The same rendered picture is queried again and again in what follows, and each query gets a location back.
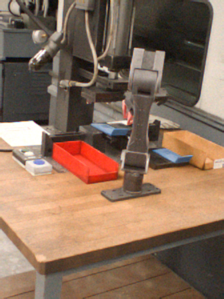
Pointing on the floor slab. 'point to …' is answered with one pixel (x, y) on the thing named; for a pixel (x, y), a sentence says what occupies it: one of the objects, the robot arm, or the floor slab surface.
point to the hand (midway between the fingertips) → (127, 119)
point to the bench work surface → (104, 231)
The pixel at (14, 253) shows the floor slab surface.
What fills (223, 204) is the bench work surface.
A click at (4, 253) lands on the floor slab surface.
